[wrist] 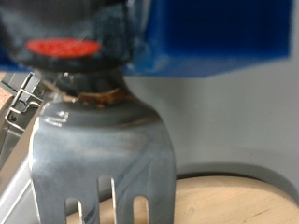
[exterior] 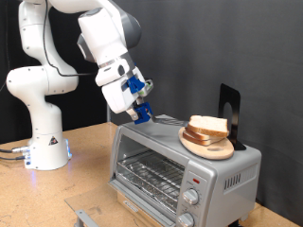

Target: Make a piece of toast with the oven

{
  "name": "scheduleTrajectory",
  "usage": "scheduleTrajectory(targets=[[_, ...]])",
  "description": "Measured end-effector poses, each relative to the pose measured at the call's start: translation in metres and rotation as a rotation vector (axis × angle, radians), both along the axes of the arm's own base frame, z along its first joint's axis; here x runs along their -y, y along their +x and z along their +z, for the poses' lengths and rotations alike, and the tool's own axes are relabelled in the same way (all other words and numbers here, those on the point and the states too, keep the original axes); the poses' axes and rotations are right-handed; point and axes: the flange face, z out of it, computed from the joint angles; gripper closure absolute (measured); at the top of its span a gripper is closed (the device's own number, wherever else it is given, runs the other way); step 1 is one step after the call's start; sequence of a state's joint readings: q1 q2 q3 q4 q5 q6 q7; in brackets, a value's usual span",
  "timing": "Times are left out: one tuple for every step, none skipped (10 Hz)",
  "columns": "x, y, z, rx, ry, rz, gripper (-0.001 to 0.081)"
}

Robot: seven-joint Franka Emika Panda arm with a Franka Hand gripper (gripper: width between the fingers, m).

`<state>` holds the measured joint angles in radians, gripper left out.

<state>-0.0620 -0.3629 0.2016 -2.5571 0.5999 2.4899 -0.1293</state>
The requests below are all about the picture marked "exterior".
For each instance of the silver toaster oven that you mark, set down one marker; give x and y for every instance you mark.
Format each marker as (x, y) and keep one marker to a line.
(221, 176)

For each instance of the silver oven knob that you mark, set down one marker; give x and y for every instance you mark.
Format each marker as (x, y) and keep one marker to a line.
(190, 196)
(186, 219)

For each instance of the black metal bookend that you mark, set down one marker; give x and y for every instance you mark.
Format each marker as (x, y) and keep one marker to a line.
(228, 94)

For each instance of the metal stand pole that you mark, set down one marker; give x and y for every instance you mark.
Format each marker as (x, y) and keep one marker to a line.
(108, 116)

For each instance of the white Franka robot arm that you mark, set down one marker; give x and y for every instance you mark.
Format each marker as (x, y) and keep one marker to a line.
(41, 78)

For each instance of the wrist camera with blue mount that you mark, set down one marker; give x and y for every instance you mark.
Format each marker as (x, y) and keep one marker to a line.
(135, 84)

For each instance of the white bread slice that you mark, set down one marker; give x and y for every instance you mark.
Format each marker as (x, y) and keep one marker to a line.
(193, 140)
(208, 124)
(197, 135)

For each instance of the round wooden board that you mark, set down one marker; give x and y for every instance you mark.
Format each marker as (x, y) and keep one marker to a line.
(214, 152)

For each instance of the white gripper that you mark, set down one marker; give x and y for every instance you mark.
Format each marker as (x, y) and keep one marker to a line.
(115, 94)

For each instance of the metal spatula with blue block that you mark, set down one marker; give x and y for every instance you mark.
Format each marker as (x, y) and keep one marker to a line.
(143, 114)

